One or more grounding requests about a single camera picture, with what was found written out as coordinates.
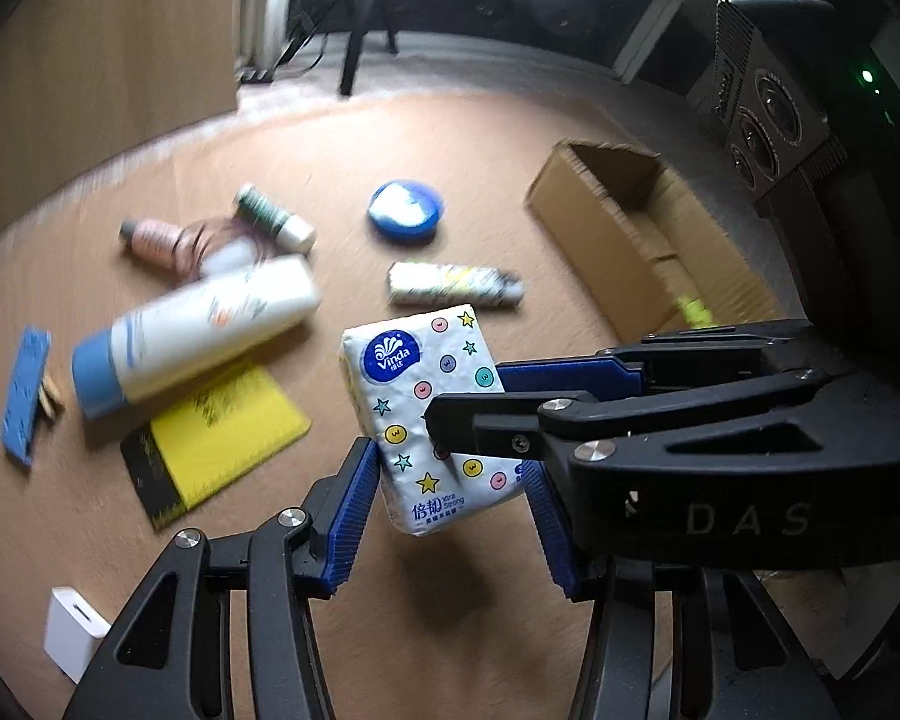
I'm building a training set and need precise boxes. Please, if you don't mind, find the cardboard box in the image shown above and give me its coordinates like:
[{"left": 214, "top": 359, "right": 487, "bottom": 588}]
[{"left": 523, "top": 139, "right": 785, "bottom": 346}]

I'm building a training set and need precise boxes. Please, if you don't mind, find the large white bottle blue cap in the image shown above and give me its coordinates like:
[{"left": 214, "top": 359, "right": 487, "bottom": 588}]
[{"left": 71, "top": 255, "right": 323, "bottom": 421}]

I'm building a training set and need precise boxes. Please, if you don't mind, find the printed white tube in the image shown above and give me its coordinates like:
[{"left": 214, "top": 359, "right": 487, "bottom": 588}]
[{"left": 387, "top": 261, "right": 524, "bottom": 310}]

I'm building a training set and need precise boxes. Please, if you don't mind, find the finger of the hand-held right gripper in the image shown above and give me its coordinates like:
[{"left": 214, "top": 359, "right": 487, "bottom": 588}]
[
  {"left": 499, "top": 319, "right": 820, "bottom": 395},
  {"left": 421, "top": 369, "right": 835, "bottom": 467}
]

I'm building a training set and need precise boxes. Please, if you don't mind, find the small green and white bottle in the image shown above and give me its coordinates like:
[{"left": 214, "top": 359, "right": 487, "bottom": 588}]
[{"left": 234, "top": 184, "right": 317, "bottom": 252}]

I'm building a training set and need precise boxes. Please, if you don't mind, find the brown mat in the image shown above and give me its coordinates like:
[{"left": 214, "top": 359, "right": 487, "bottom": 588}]
[{"left": 0, "top": 86, "right": 818, "bottom": 720}]

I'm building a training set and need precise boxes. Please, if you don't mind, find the yellow and black notebook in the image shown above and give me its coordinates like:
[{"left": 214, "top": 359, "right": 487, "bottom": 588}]
[{"left": 120, "top": 360, "right": 312, "bottom": 533}]

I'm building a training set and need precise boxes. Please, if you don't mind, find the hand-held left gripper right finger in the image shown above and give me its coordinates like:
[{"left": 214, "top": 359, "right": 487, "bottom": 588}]
[{"left": 522, "top": 457, "right": 841, "bottom": 720}]

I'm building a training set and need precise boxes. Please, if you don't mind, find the black tripod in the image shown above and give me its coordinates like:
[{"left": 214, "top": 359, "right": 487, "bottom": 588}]
[{"left": 277, "top": 0, "right": 428, "bottom": 97}]

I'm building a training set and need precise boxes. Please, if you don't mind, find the white door frame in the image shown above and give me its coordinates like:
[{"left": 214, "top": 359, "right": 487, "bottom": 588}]
[{"left": 255, "top": 0, "right": 301, "bottom": 68}]

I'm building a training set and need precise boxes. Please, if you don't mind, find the brown hair tie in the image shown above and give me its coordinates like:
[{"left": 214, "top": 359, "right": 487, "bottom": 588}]
[{"left": 172, "top": 216, "right": 263, "bottom": 278}]

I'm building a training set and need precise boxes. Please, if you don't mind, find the white charger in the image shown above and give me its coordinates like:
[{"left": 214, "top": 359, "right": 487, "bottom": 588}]
[{"left": 43, "top": 586, "right": 113, "bottom": 680}]

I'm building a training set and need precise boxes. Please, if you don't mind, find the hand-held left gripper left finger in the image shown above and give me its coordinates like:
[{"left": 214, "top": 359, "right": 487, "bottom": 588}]
[{"left": 60, "top": 435, "right": 383, "bottom": 720}]

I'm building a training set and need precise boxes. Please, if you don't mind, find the pink tube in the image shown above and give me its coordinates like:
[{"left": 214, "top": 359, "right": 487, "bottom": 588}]
[{"left": 118, "top": 219, "right": 185, "bottom": 271}]

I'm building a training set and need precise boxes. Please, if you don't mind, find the grey checked cloth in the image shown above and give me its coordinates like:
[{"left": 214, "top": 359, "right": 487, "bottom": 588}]
[{"left": 236, "top": 37, "right": 788, "bottom": 241}]

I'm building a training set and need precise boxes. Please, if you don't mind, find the blue round tin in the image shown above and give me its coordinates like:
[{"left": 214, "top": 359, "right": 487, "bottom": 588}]
[{"left": 367, "top": 178, "right": 447, "bottom": 241}]

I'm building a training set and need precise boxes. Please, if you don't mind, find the star-printed white tissue pack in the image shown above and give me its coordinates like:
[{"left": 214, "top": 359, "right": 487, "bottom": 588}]
[{"left": 337, "top": 304, "right": 530, "bottom": 537}]

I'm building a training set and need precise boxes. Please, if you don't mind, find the white window frame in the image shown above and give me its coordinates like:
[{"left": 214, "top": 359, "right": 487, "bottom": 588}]
[{"left": 615, "top": 0, "right": 680, "bottom": 83}]

